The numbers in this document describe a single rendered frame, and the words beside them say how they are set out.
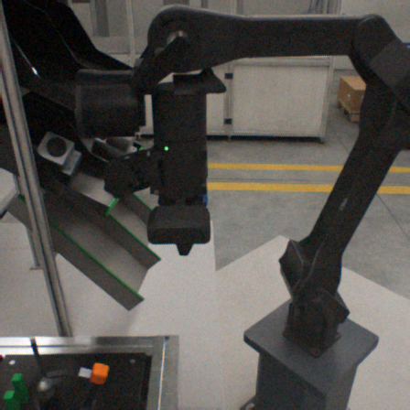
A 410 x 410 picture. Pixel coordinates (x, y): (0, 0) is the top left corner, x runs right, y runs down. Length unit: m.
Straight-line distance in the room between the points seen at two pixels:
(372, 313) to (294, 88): 3.64
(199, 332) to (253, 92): 3.72
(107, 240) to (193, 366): 0.30
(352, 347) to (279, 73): 3.93
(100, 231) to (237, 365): 0.38
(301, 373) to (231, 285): 0.48
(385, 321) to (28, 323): 0.79
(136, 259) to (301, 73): 3.77
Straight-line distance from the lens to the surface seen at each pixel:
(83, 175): 0.76
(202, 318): 0.95
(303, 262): 0.53
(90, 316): 1.00
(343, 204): 0.51
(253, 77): 4.42
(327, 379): 0.61
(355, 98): 5.51
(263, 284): 1.06
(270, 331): 0.65
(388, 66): 0.46
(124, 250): 0.87
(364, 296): 1.08
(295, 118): 4.57
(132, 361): 0.73
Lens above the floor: 1.52
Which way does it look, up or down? 29 degrees down
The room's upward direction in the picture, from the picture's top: straight up
